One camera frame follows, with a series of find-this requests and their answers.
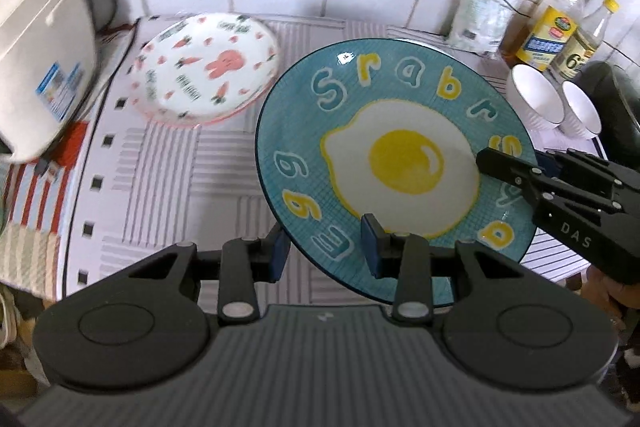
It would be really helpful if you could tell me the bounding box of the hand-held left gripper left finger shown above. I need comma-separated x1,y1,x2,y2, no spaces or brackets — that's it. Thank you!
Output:
107,221,292,325

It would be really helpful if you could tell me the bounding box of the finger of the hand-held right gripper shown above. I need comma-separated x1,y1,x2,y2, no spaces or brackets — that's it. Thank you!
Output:
537,148,626,202
475,148,623,214

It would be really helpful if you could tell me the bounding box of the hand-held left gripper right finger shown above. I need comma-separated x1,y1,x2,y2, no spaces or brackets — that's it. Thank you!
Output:
360,213,526,323

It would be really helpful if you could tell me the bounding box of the white ribbed bowl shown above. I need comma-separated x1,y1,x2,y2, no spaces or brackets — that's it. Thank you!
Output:
559,79,603,140
506,64,566,135

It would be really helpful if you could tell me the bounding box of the blue fried egg plate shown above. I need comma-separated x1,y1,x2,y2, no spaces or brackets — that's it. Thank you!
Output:
254,38,543,307

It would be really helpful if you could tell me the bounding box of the black cooking pot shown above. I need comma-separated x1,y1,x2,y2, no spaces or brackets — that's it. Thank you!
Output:
570,59,640,168

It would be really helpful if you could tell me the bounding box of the clear vinegar bottle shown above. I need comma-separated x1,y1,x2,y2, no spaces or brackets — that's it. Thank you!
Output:
550,0,621,82

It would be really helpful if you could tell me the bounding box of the yellow label cooking wine bottle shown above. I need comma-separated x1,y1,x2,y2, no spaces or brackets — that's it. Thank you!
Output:
515,0,596,72

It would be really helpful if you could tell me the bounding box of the clear bottle with amber liquid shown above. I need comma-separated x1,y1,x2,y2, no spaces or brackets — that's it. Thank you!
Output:
499,0,573,62

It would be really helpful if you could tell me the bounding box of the white plastic bag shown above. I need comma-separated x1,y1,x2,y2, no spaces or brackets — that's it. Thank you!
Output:
446,0,516,58

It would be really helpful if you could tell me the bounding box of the white carrot rabbit plate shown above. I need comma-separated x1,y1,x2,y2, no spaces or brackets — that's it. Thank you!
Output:
124,13,281,130

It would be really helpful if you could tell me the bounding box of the red striped cloth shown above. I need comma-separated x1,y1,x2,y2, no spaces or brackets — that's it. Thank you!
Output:
0,119,91,298

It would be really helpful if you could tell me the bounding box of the white kitchen appliance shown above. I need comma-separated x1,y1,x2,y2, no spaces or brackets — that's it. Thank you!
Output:
0,0,101,165

